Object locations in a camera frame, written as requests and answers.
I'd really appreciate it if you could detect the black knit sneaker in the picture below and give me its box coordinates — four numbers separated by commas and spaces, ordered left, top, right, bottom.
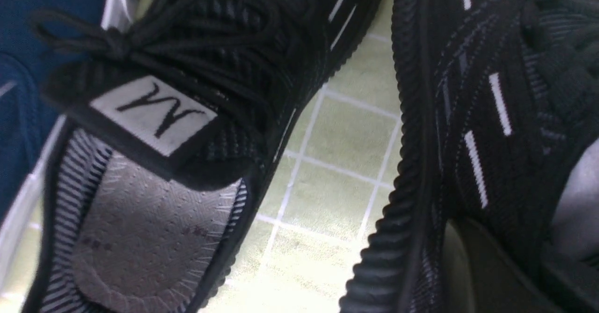
339, 0, 599, 313
22, 0, 381, 313

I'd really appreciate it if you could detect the green grid floor mat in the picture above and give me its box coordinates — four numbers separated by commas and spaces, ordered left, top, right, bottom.
1, 0, 401, 313

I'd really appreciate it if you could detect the right navy slip-on shoe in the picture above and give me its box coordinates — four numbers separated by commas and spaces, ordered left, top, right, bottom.
0, 0, 139, 280

